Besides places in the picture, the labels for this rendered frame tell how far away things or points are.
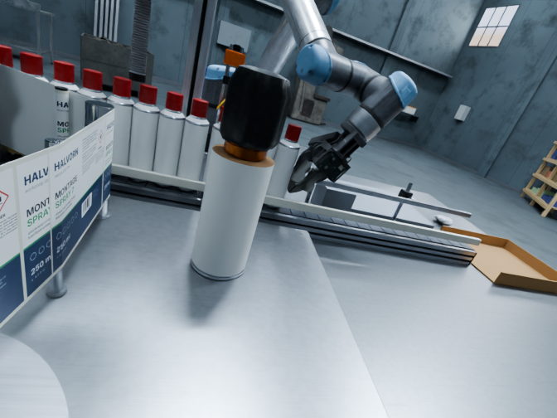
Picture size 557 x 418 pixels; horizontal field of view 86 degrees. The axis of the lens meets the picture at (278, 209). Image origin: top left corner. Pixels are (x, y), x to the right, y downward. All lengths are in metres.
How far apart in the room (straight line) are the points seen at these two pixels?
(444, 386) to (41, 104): 0.79
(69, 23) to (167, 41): 2.35
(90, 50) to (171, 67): 3.97
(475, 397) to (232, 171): 0.50
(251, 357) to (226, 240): 0.15
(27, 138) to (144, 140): 0.19
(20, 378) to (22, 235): 0.12
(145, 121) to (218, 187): 0.33
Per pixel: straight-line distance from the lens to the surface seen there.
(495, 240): 1.37
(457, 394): 0.60
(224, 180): 0.40
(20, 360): 0.38
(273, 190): 0.73
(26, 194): 0.33
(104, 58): 6.58
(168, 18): 10.19
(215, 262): 0.46
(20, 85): 0.70
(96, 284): 0.46
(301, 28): 0.79
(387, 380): 0.53
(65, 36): 10.55
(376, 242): 0.85
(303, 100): 9.90
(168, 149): 0.70
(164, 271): 0.48
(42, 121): 0.67
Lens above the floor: 1.18
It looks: 24 degrees down
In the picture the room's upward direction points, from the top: 17 degrees clockwise
